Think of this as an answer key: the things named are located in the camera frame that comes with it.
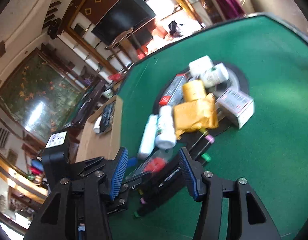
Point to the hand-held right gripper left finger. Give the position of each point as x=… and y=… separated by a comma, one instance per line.
x=117, y=175

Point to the white bottle red cap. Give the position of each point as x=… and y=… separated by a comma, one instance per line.
x=97, y=126

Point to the white pink printed box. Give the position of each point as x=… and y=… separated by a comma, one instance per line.
x=237, y=107

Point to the black marker pink caps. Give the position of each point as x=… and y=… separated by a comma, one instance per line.
x=209, y=138

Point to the red plastic bag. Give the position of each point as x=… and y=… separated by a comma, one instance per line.
x=115, y=76

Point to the clear pack red insert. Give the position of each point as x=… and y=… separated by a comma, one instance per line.
x=155, y=165

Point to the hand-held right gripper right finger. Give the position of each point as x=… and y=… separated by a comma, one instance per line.
x=188, y=172

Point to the dark wooden chair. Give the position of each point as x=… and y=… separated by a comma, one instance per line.
x=119, y=38

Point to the white bucket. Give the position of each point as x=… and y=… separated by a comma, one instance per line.
x=107, y=93

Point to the large white bottle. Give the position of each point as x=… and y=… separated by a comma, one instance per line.
x=165, y=130

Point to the black snack packet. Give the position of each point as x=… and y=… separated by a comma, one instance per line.
x=107, y=116

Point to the dark clothes pile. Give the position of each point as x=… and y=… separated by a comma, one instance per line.
x=174, y=26

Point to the folding mahjong table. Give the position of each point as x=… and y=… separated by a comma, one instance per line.
x=90, y=97

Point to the black television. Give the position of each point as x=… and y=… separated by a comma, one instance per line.
x=126, y=15

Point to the yellow snack packet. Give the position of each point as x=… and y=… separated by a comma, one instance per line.
x=193, y=116

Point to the round table control panel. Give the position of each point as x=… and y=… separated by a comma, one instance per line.
x=233, y=78

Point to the striped wall vent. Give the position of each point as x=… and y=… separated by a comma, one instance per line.
x=0, y=136

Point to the red cushion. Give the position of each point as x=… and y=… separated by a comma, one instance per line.
x=142, y=51

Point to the large floral painting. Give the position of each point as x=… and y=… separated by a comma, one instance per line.
x=36, y=92

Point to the yellow roll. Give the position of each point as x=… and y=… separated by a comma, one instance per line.
x=193, y=90

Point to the white bottle green label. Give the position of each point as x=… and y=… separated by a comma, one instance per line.
x=216, y=76

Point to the cardboard box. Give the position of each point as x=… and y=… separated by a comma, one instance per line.
x=106, y=140

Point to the purple bottles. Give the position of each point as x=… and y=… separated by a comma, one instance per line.
x=87, y=81

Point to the red grey box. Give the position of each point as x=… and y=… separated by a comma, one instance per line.
x=172, y=91

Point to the plain white box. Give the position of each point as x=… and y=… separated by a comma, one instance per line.
x=200, y=65

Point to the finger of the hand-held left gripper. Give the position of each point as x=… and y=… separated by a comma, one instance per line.
x=134, y=183
x=86, y=166

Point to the white tube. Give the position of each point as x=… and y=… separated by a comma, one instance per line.
x=147, y=140

